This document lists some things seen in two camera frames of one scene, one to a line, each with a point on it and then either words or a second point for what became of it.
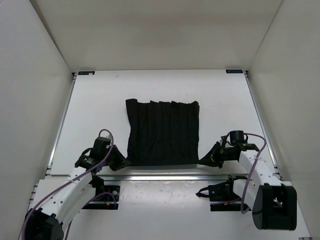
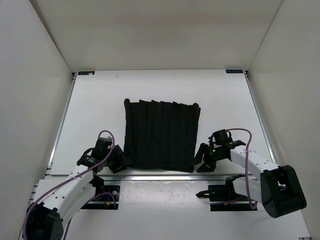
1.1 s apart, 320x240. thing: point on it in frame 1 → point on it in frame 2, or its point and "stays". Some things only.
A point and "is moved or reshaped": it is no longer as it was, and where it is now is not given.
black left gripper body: x=105 y=153 stays
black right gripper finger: x=212 y=157 → x=200 y=158
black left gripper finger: x=116 y=160 stays
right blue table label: x=234 y=71 stays
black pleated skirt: x=162 y=133 is moved or reshaped
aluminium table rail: x=175 y=177 stays
